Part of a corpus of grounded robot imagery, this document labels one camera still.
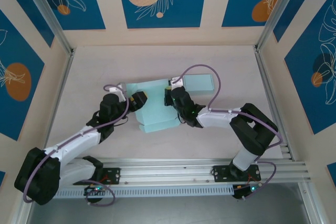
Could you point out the aluminium frame post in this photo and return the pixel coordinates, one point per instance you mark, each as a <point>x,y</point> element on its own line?
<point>278,6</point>
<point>44,6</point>

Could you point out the blue poster small orange dot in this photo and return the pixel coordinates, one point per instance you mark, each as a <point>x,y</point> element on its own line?
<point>86,11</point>

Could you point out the blue poster strip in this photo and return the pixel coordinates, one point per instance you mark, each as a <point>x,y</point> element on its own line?
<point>2,179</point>
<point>333,172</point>

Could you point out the blue poster orange circle fern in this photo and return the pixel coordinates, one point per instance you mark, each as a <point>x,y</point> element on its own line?
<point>236,3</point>

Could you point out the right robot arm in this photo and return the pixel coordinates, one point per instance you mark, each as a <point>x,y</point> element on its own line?
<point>252,129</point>

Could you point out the blue poster orange oval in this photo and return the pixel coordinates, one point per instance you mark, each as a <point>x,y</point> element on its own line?
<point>15,119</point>

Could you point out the light blue paper box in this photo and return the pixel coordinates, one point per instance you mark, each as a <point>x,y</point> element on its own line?
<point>155,108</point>
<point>198,83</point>

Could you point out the grey metal sheet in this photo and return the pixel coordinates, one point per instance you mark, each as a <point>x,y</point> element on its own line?
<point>168,212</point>

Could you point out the aluminium mounting rail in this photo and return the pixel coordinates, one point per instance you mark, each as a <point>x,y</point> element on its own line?
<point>162,171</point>

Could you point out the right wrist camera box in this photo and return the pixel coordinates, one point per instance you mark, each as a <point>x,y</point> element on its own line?
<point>178,83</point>

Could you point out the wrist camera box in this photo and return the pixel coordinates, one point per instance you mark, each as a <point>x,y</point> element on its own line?
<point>120,90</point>
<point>178,83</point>

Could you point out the blue poster dark circle flower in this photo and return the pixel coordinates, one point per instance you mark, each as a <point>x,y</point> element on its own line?
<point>302,90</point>

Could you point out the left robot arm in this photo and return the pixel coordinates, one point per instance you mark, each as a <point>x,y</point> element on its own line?
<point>36,176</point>

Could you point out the aluminium table side rail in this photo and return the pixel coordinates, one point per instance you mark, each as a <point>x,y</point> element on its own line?
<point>64,82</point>
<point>263,72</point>

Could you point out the blue poster large cream circle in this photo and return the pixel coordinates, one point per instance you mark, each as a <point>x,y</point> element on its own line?
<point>183,11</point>

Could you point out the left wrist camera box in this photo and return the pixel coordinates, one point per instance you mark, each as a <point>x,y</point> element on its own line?
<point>120,90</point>

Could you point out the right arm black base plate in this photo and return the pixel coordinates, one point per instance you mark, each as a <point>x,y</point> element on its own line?
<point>221,172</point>

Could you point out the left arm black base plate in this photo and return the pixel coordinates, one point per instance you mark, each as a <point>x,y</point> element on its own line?
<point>114,175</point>

